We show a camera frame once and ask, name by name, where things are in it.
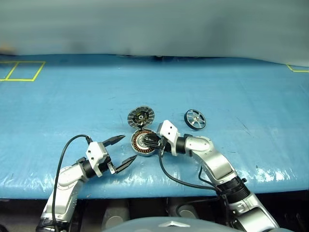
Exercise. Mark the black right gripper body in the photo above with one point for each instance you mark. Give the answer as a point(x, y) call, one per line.
point(164, 146)

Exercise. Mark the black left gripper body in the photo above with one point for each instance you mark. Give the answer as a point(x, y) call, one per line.
point(109, 160)

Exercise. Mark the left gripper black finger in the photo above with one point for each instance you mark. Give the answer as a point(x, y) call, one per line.
point(124, 165)
point(113, 140)

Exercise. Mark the silver round motor housing base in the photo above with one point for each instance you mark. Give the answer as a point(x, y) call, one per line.
point(137, 148)

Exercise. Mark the silver round motor housing lid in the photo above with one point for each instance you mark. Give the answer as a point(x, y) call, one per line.
point(135, 118)

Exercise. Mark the spoked rotor with black rim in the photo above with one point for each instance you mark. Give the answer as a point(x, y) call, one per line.
point(196, 118)

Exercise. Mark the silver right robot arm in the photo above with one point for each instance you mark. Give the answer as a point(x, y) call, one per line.
point(212, 159)

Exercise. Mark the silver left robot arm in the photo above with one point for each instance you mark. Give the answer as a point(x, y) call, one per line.
point(65, 191)

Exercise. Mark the grey rounded shape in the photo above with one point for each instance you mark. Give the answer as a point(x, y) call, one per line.
point(116, 215)
point(183, 210)

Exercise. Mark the blue plastic table cover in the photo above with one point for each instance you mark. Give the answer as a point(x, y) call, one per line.
point(72, 108)

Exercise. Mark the grey robot torso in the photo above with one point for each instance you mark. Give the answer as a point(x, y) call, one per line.
point(144, 223)

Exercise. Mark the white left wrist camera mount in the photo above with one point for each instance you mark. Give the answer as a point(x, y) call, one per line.
point(94, 154)

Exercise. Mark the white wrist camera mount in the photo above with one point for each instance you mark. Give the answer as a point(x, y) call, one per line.
point(94, 154)
point(169, 130)

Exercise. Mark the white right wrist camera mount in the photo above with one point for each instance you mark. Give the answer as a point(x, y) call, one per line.
point(169, 130)

